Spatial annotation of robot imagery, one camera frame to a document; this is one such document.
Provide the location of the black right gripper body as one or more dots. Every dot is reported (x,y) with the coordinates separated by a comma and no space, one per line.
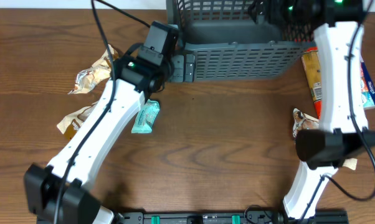
(289,12)

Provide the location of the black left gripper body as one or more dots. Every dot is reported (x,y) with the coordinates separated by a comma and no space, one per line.
(177,71)

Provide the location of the grey plastic basket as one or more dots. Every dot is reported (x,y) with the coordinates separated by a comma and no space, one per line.
(228,44)

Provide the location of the orange capped snack tube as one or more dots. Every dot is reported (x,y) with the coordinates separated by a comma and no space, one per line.
(311,67)

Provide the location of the teal wet wipes pack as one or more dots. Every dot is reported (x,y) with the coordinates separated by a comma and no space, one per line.
(146,117)

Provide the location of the beige nut snack bag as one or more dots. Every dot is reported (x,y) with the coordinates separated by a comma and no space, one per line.
(305,121)

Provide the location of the tissue pack multipack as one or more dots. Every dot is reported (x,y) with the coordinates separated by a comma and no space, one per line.
(367,87)

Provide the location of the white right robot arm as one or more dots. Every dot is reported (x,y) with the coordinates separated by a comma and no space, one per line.
(343,130)

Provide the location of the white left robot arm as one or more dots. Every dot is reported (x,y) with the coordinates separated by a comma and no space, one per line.
(60,192)

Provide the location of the crumpled beige snack bag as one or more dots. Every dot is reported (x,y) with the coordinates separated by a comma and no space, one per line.
(86,80)

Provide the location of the beige brown nut bag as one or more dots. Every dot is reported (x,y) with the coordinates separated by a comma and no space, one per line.
(72,122)

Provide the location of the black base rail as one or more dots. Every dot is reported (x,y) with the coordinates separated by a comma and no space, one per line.
(252,216)

